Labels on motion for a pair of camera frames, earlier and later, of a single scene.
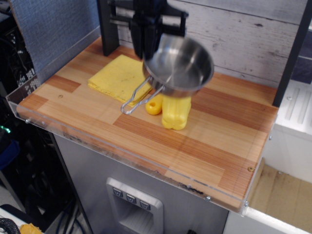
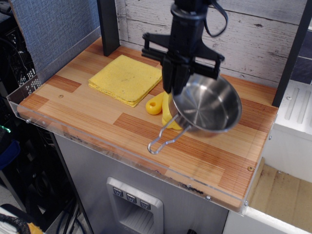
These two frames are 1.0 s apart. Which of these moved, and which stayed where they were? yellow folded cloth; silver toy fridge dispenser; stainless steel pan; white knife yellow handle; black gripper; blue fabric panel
Moved: black gripper; stainless steel pan
Stayed: white knife yellow handle; blue fabric panel; yellow folded cloth; silver toy fridge dispenser
